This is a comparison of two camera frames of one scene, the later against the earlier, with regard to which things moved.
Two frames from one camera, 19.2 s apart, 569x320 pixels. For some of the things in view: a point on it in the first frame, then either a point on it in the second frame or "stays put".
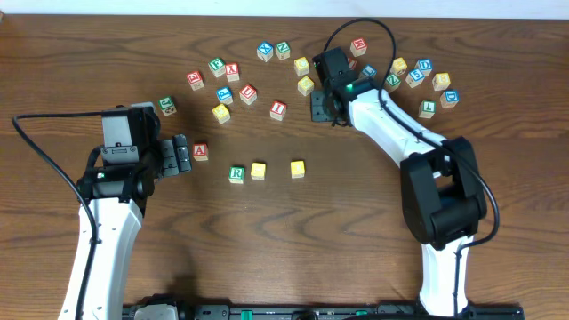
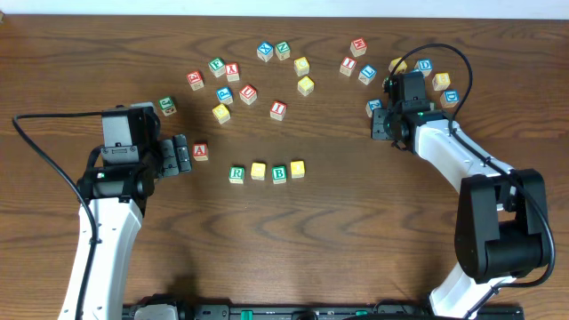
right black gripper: x=320 y=107 to x=380 y=123
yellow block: x=305 y=85 stays put
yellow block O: x=297 y=169 stays put
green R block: x=236 y=174 stays put
